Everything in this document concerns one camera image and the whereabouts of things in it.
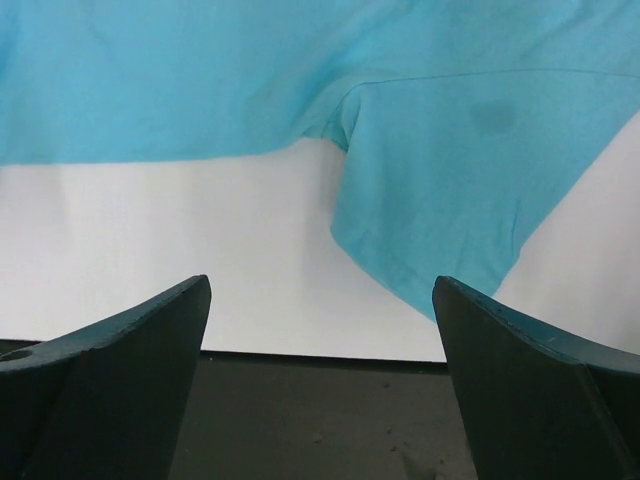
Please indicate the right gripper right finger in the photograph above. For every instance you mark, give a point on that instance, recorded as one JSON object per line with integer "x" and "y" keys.
{"x": 537, "y": 402}

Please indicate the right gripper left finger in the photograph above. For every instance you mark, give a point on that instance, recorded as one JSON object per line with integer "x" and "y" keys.
{"x": 106, "y": 401}

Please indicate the light teal polo shirt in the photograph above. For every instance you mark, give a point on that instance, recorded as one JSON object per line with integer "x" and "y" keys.
{"x": 464, "y": 123}

